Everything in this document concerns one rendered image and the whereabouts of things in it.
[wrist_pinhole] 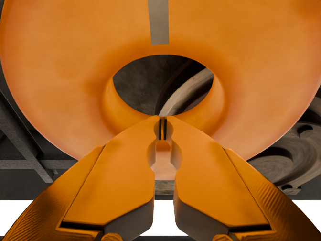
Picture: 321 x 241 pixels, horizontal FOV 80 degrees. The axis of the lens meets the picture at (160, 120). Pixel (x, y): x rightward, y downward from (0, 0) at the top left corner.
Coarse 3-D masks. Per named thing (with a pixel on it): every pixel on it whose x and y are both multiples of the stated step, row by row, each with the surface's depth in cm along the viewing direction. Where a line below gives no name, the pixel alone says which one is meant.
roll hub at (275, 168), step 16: (304, 112) 34; (320, 128) 33; (272, 144) 37; (288, 144) 37; (304, 144) 37; (320, 144) 36; (256, 160) 38; (272, 160) 38; (288, 160) 38; (304, 160) 41; (320, 160) 39; (272, 176) 42; (288, 176) 45; (304, 176) 44
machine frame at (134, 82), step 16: (128, 64) 50; (144, 64) 50; (160, 64) 50; (176, 64) 50; (128, 80) 54; (144, 80) 54; (160, 80) 54; (128, 96) 57; (144, 96) 57; (144, 112) 62; (160, 192) 100; (288, 192) 101
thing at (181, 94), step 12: (192, 72) 38; (204, 72) 35; (180, 84) 37; (192, 84) 36; (204, 84) 36; (168, 96) 39; (180, 96) 38; (192, 96) 38; (168, 108) 41; (180, 108) 41
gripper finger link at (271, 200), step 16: (240, 160) 8; (240, 176) 8; (256, 176) 8; (256, 192) 7; (272, 192) 7; (272, 208) 6; (288, 208) 6; (272, 224) 6; (288, 224) 6; (304, 224) 6; (240, 240) 5; (256, 240) 5; (272, 240) 5; (288, 240) 5; (304, 240) 5; (320, 240) 5
